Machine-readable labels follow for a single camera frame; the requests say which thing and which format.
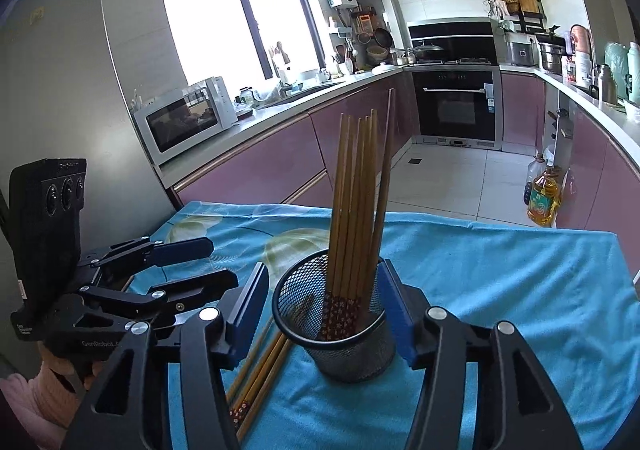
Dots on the blue floral tablecloth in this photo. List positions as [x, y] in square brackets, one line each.
[500, 290]

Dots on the white microwave oven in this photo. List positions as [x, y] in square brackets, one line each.
[180, 122]

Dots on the black built-in oven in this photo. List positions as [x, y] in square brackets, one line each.
[455, 107]

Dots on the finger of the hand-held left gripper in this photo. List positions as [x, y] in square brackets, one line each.
[200, 287]
[180, 250]

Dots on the silver rice cooker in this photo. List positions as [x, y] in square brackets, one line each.
[520, 53]

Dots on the steel vacuum flask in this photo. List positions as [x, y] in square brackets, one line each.
[606, 84]

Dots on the steel steamer pot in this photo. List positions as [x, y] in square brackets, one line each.
[551, 58]

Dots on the black wall rack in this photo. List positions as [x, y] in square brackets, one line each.
[520, 22]

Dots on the grey refrigerator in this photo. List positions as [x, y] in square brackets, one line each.
[75, 79]

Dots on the black mesh utensil holder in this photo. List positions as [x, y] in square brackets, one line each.
[345, 345]

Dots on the pink base cabinets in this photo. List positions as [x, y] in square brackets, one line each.
[590, 164]
[280, 159]

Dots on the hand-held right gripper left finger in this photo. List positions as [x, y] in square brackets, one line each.
[247, 310]

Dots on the kitchen window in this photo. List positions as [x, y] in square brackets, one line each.
[230, 14]

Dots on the wok with lid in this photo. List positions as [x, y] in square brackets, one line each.
[426, 49]

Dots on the white kitchen countertop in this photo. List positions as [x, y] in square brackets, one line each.
[260, 115]

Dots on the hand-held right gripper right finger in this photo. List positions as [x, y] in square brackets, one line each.
[395, 310]

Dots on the person's left forearm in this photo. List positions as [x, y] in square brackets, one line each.
[40, 395]

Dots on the bunch of wooden chopsticks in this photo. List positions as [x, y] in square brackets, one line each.
[350, 210]

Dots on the pink kettle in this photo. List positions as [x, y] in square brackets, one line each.
[581, 39]

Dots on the hanging black pan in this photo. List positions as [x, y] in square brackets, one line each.
[382, 37]

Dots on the mint green kettle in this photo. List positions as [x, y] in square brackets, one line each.
[616, 69]

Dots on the cooking oil bottle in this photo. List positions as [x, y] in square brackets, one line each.
[544, 200]

